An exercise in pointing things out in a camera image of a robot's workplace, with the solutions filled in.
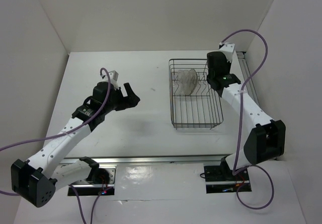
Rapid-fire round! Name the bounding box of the wire dish rack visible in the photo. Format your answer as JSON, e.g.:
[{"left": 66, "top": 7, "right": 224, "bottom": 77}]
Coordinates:
[{"left": 169, "top": 58, "right": 223, "bottom": 130}]

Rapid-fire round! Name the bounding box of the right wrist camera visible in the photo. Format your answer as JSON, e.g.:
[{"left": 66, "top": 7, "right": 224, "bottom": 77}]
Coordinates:
[{"left": 218, "top": 42, "right": 235, "bottom": 63}]

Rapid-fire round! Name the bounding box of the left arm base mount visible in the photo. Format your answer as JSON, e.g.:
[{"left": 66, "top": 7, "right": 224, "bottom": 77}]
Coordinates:
[{"left": 72, "top": 165, "right": 116, "bottom": 196}]

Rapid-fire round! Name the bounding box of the clear plate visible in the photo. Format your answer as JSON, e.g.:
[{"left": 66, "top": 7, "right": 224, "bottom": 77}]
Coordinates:
[
  {"left": 184, "top": 69, "right": 189, "bottom": 95},
  {"left": 187, "top": 68, "right": 198, "bottom": 95},
  {"left": 175, "top": 69, "right": 186, "bottom": 96}
]

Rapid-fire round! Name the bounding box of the purple cable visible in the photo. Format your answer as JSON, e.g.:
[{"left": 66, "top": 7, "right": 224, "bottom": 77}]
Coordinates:
[
  {"left": 221, "top": 29, "right": 275, "bottom": 209},
  {"left": 0, "top": 67, "right": 114, "bottom": 223}
]

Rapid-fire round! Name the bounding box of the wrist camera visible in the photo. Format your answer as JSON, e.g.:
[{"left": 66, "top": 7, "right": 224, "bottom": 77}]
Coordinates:
[
  {"left": 218, "top": 42, "right": 235, "bottom": 63},
  {"left": 100, "top": 70, "right": 119, "bottom": 89}
]

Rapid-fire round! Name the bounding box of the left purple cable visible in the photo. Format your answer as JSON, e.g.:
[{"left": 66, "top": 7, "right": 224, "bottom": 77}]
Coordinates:
[{"left": 0, "top": 67, "right": 114, "bottom": 223}]

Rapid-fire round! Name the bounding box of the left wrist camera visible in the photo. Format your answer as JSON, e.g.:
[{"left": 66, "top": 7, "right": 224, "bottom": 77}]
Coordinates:
[{"left": 100, "top": 70, "right": 119, "bottom": 89}]

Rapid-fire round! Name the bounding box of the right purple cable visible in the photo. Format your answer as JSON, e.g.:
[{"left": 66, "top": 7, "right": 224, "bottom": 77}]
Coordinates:
[{"left": 221, "top": 29, "right": 275, "bottom": 209}]

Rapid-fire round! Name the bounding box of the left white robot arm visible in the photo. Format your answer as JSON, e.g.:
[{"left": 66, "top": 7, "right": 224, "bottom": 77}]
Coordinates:
[{"left": 11, "top": 82, "right": 140, "bottom": 208}]

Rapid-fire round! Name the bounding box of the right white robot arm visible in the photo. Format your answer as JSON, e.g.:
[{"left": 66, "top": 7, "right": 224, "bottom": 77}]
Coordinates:
[{"left": 207, "top": 51, "right": 286, "bottom": 180}]

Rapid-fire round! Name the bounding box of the aluminium front rail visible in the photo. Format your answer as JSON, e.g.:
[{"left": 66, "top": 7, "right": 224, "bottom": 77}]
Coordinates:
[{"left": 60, "top": 154, "right": 275, "bottom": 166}]

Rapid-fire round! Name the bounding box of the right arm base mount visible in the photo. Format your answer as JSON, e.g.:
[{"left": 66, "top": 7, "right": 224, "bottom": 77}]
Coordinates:
[{"left": 199, "top": 158, "right": 252, "bottom": 194}]

